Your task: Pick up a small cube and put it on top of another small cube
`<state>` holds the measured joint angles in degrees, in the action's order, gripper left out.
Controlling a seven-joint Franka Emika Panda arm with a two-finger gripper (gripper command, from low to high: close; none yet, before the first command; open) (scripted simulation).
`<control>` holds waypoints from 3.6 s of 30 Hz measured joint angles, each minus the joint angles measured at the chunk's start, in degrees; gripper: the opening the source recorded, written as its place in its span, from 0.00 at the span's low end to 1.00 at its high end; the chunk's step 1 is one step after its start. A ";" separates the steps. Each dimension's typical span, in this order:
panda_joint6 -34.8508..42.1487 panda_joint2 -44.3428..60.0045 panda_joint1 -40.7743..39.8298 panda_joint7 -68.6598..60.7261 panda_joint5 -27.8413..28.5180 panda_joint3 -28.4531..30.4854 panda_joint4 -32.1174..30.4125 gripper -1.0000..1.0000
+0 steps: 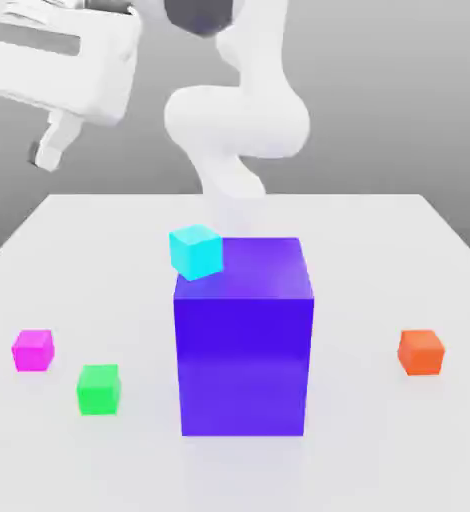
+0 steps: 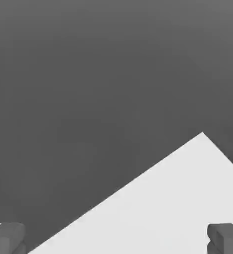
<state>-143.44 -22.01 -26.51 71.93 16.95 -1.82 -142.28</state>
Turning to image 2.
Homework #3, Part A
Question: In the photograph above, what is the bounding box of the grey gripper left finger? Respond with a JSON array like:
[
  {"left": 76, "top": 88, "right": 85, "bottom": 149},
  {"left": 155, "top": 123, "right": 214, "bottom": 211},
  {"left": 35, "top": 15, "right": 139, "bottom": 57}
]
[{"left": 0, "top": 222, "right": 27, "bottom": 254}]

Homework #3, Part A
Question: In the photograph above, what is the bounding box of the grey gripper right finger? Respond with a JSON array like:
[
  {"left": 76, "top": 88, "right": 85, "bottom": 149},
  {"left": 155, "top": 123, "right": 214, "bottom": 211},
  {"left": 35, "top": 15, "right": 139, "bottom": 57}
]
[{"left": 207, "top": 223, "right": 233, "bottom": 254}]

